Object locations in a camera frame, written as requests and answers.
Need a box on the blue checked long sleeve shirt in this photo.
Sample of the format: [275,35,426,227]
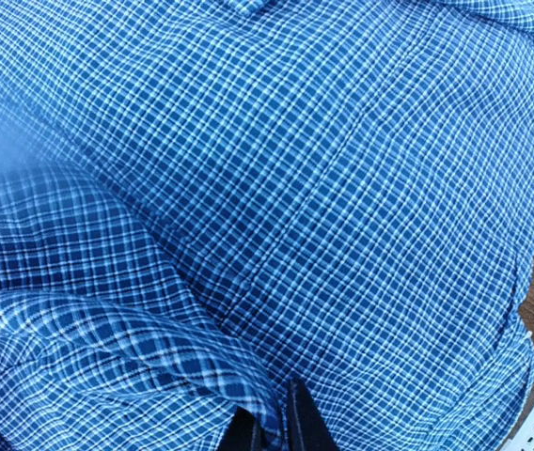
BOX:
[0,1,534,450]

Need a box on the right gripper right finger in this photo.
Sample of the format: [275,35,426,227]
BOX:
[287,378,339,451]

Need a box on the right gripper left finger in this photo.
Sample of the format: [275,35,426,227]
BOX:
[217,408,262,451]

